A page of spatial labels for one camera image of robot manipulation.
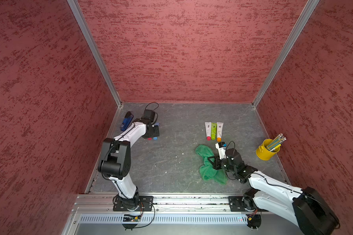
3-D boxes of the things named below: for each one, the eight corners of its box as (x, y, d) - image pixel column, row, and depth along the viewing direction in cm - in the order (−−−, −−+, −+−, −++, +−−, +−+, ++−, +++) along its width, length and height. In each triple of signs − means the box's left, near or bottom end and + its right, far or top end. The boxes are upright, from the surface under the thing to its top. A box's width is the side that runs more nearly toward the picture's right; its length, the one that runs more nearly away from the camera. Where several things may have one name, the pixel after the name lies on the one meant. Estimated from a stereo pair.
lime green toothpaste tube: (211, 140, 101) (211, 138, 99) (211, 123, 110) (212, 122, 109) (216, 140, 101) (217, 139, 99) (216, 124, 110) (216, 122, 108)
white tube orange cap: (216, 141, 101) (217, 139, 99) (216, 123, 111) (217, 121, 109) (222, 142, 100) (223, 140, 98) (222, 124, 110) (223, 122, 108)
